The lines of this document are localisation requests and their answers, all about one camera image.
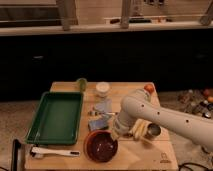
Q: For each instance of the dark red bowl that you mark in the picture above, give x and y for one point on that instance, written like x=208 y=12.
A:
x=99 y=146

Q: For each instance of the white handled brush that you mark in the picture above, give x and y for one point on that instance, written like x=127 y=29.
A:
x=40 y=151

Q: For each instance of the green plastic tray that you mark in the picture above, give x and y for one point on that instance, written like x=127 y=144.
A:
x=57 y=119

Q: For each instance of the orange fruit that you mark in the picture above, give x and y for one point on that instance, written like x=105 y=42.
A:
x=149 y=88

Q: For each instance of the white cup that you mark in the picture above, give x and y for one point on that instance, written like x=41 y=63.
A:
x=102 y=89

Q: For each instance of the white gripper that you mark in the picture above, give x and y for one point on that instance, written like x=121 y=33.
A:
x=120 y=125

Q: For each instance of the metal cup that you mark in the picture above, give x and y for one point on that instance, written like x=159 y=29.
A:
x=153 y=130

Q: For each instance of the grey cloth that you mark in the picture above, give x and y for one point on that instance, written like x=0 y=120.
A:
x=104 y=106

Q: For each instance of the small knife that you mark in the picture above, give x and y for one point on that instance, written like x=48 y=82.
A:
x=95 y=113

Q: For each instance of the yellow banana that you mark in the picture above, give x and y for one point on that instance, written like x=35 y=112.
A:
x=138 y=129

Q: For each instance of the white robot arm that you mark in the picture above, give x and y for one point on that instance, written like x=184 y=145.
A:
x=137 y=105

